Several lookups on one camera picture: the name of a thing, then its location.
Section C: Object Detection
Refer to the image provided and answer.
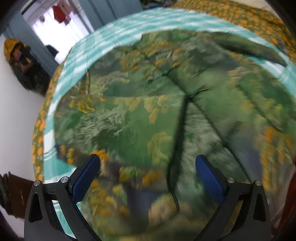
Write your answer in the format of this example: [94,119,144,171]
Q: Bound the green landscape print jacket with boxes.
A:
[53,29,296,241]

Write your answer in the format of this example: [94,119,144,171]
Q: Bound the brown wooden dresser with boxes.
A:
[0,172,34,219]

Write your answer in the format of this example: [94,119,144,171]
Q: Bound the dark garment at window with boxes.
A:
[45,45,59,59]

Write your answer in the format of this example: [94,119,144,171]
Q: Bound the teal white plaid bedsheet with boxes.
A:
[43,7,296,239]

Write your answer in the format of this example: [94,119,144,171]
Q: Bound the blue-grey curtain left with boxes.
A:
[4,12,59,77]

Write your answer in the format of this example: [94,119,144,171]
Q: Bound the blue-grey curtain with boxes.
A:
[4,12,59,77]
[79,0,143,30]

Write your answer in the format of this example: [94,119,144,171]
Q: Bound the orange floral green quilt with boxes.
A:
[172,0,295,63]

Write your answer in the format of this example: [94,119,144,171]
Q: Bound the red hanging garment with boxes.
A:
[52,0,74,25]

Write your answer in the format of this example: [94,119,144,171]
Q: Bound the blue-grey curtain right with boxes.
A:
[79,0,143,30]

